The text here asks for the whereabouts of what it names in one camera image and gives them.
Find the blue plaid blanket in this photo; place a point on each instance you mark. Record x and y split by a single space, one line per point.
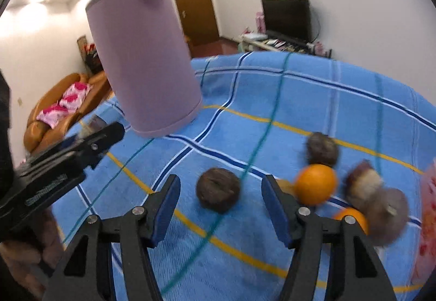
306 100

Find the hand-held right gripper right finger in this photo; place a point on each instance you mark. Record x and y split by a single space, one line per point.
276 212

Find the pink box beside television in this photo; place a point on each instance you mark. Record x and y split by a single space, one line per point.
260 21

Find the purple cylindrical container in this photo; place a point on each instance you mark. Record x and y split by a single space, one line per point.
143 59

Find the white television stand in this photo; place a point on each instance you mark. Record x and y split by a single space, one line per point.
272 44

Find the dark brown passion fruit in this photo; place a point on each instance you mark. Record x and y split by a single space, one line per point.
218 190
322 149

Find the black television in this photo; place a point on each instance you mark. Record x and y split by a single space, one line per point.
288 18

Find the pink floral cushion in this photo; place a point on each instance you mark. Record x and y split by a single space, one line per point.
76 95
52 115

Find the brown wooden door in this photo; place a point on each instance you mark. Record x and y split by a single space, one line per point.
194 8

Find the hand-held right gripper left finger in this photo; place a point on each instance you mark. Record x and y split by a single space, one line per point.
167 212

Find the cluttered dark shelf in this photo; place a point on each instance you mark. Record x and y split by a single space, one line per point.
90 56

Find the orange leather sofa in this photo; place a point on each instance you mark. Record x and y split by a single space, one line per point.
37 132

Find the pink tin box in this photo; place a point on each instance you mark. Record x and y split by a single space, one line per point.
427 226

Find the orange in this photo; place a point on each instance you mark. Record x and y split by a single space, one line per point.
360 215
315 183

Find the person's left hand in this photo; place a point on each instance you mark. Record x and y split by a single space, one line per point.
27 253

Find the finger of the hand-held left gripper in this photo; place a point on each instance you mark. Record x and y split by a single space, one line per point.
64 144
102 141

